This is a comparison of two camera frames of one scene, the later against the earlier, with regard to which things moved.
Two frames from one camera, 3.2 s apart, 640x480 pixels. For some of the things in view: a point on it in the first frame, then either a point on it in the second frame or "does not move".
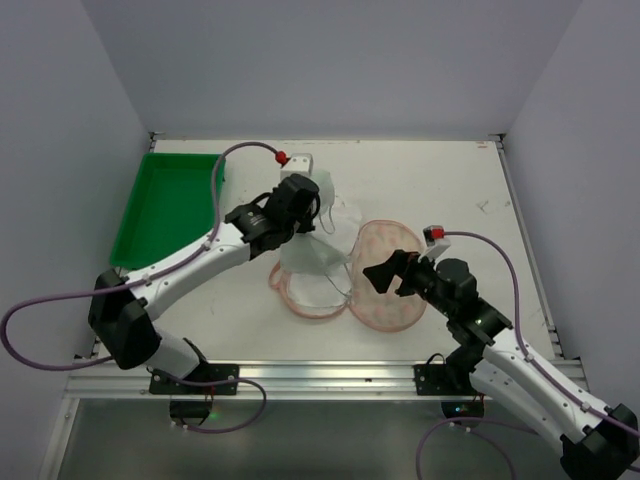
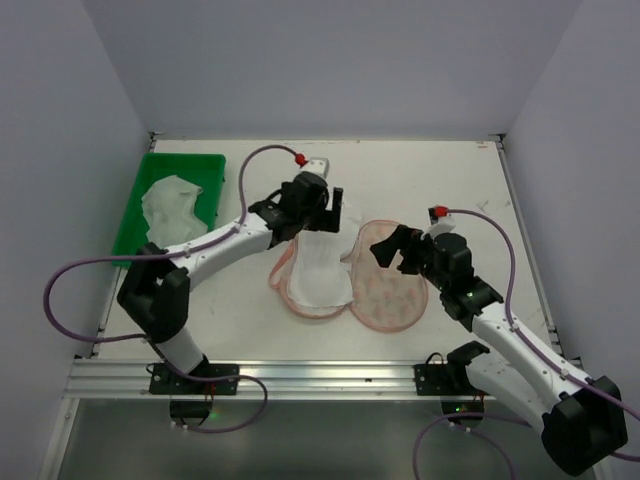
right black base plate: (443, 380) does not move
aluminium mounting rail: (113, 380) does not move
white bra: (317, 263) → (169, 208)
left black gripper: (310, 201) does not move
